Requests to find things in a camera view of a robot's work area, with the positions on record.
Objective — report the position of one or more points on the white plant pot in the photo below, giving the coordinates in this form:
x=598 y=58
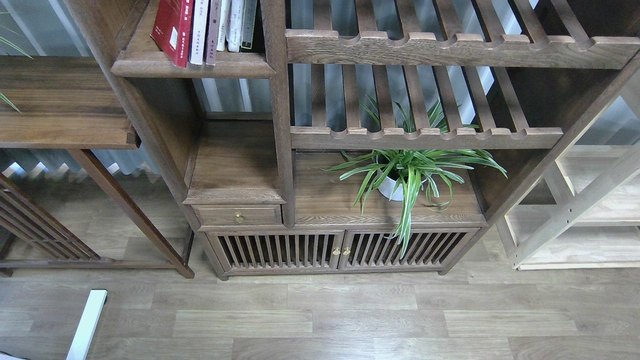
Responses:
x=389 y=187

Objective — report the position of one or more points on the white table leg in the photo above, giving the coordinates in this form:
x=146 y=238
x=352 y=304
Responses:
x=83 y=337

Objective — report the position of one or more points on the white book with text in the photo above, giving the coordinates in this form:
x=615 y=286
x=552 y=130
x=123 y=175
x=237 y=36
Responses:
x=201 y=10

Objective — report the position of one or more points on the dark wooden side table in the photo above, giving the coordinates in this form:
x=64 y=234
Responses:
x=66 y=103

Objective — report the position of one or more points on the dark wooden bookshelf cabinet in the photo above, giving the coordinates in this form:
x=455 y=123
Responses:
x=520 y=80

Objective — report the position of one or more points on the small wooden drawer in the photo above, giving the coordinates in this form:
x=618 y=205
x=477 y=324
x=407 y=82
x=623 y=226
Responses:
x=223 y=214

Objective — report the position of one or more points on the cream white book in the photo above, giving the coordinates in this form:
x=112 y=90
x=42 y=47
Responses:
x=235 y=24

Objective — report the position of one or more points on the right slatted cabinet door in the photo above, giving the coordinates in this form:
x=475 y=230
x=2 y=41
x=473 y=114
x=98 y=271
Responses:
x=428 y=249

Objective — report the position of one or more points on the green spider plant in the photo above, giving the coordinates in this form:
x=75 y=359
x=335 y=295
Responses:
x=414 y=171

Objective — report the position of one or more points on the white thin book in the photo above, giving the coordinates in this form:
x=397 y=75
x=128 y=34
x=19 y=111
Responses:
x=223 y=24

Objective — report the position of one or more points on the red hardcover book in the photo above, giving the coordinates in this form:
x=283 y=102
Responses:
x=172 y=29

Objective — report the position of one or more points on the slatted cabinet door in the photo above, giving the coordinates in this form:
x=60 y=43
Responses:
x=276 y=252
x=428 y=249

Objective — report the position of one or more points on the light wooden shelf unit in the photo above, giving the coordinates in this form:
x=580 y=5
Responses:
x=594 y=220

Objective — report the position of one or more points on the left slatted cabinet door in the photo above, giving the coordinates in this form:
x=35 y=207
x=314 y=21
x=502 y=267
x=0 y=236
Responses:
x=276 y=252

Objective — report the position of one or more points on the brass drawer knob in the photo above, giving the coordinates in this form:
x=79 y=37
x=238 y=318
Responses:
x=239 y=218

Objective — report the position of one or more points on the brown thin book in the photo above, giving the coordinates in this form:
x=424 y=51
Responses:
x=212 y=27

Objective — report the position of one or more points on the dark green book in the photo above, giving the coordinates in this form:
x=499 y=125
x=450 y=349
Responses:
x=248 y=25

